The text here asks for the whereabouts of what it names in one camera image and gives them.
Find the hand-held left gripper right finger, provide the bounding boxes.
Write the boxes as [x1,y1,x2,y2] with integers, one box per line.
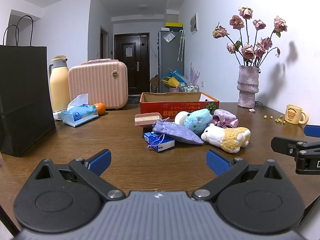
[192,149,288,202]

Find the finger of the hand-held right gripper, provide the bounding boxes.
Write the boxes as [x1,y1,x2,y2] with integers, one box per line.
[304,125,320,138]
[271,136,320,157]

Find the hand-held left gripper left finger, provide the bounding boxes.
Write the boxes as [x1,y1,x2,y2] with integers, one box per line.
[32,149,126,202]

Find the white and yellow plush toy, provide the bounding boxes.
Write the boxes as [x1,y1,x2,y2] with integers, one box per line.
[201,124,251,153]

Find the pink satin pouch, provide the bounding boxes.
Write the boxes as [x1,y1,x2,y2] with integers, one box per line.
[211,116,239,129]

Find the blue plush toy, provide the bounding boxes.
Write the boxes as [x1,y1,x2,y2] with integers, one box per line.
[184,109,213,135]

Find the purple drawstring pouch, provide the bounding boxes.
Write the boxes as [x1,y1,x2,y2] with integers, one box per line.
[147,119,205,148]

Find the small blue tissue packet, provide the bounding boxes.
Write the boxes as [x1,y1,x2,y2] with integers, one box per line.
[143,131,175,153]

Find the pink layered sponge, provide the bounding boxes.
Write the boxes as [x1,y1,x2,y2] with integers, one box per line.
[134,112,163,127]

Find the orange cardboard box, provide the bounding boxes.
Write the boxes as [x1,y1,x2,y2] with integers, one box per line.
[139,92,220,119]

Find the blue soft tissue pack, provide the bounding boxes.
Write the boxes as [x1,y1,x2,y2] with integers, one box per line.
[61,94,99,127]

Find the scattered yellow popcorn bits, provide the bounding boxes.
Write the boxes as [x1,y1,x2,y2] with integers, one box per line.
[264,115,285,124]

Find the yellow bear mug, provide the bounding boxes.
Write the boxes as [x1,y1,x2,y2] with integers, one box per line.
[285,104,309,125]

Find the orange fruit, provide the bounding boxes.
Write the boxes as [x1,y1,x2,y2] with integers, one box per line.
[94,102,106,115]

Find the pink textured vase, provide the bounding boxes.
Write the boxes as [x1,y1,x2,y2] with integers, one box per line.
[237,65,261,108]

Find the pink ribbed suitcase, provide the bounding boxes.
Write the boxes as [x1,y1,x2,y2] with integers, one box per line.
[68,59,128,110]

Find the yellow thermos jug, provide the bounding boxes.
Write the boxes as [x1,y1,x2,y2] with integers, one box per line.
[48,56,70,113]

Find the purple decorative sticks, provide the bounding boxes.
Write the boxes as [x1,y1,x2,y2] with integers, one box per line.
[189,62,200,85]

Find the brown floor carton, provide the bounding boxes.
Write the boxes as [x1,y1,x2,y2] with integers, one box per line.
[150,74,160,93]

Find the pile of blue yellow bags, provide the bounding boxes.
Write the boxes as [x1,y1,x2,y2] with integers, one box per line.
[160,68,188,87]

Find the dried pink roses bouquet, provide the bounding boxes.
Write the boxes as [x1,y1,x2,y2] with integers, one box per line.
[212,6,288,68]

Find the dark wooden entrance door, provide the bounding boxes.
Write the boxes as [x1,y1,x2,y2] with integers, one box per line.
[114,33,150,95]

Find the black paper bag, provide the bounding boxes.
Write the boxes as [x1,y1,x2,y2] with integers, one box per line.
[0,15,56,157]

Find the grey refrigerator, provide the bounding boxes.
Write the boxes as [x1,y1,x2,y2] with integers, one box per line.
[158,30,185,93]

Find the white folded umbrella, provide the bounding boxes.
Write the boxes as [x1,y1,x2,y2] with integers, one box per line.
[177,29,185,62]

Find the side door frame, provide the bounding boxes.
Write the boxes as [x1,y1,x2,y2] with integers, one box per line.
[100,25,110,62]

